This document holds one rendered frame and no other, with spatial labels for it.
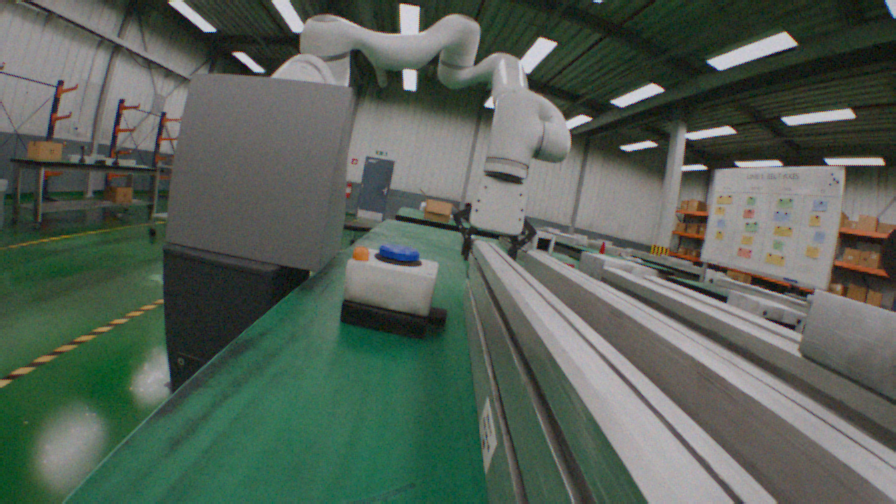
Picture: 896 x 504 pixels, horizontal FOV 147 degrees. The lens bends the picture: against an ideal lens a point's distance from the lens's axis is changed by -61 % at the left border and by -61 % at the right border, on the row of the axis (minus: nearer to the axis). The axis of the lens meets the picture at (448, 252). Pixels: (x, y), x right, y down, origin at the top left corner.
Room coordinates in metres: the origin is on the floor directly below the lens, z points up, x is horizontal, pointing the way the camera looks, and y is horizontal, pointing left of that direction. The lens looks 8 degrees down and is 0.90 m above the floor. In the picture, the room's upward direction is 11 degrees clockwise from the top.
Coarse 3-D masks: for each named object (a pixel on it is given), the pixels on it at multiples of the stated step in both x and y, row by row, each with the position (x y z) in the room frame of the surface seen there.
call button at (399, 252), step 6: (384, 246) 0.31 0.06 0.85; (390, 246) 0.31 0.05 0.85; (396, 246) 0.32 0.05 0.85; (402, 246) 0.32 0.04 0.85; (384, 252) 0.30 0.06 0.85; (390, 252) 0.30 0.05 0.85; (396, 252) 0.30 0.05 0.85; (402, 252) 0.30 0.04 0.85; (408, 252) 0.30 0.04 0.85; (414, 252) 0.31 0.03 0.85; (396, 258) 0.30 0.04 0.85; (402, 258) 0.30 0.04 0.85; (408, 258) 0.30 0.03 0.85; (414, 258) 0.31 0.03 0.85
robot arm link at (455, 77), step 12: (492, 60) 0.87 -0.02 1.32; (504, 60) 0.84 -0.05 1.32; (516, 60) 0.85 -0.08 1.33; (444, 72) 0.94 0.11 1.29; (456, 72) 0.93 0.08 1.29; (468, 72) 0.92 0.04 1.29; (480, 72) 0.89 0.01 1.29; (492, 72) 0.87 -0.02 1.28; (444, 84) 0.98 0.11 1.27; (456, 84) 0.95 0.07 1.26; (468, 84) 0.95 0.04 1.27
